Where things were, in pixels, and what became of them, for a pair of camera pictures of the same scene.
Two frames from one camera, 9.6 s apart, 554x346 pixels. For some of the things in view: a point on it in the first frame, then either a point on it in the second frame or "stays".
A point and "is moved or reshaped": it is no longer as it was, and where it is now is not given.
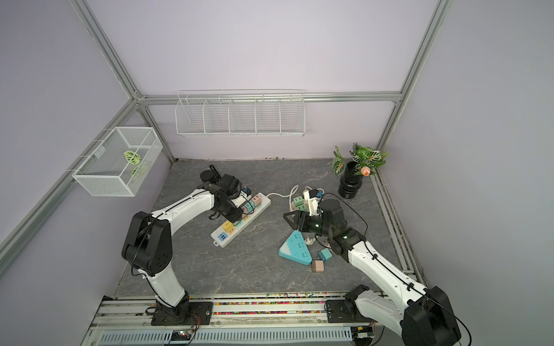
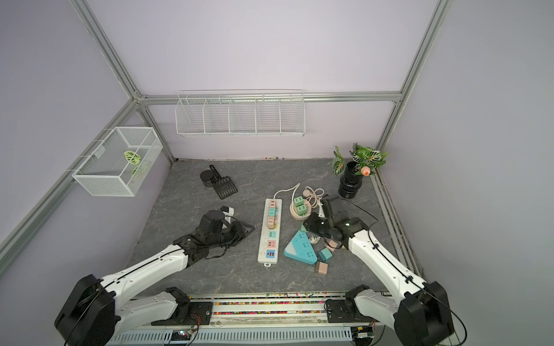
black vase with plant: (363, 163) stays
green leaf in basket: (135, 159) stays
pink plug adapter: (319, 265) is moved or reshaped
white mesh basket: (120, 164) stays
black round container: (207, 175) stays
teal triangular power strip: (295, 249) is moved or reshaped
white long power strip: (221, 238) is moved or reshaped
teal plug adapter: (324, 254) stays
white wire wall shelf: (240, 113) stays
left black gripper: (234, 217) to (239, 232)
